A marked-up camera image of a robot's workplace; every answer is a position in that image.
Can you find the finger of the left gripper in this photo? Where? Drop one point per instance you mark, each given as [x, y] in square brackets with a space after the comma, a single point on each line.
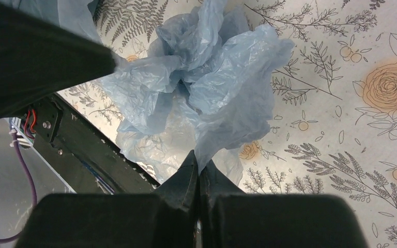
[38, 59]

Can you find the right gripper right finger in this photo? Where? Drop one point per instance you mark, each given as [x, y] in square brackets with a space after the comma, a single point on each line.
[233, 218]

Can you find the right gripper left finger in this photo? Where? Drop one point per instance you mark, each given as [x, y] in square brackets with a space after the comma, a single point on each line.
[165, 217]

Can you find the light blue trash bag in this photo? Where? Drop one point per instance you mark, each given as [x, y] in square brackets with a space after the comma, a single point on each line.
[204, 86]

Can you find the grey blue trash bag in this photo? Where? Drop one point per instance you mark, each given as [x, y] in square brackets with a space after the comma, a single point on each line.
[75, 16]

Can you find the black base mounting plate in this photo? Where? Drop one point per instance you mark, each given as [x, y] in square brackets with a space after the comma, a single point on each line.
[81, 154]

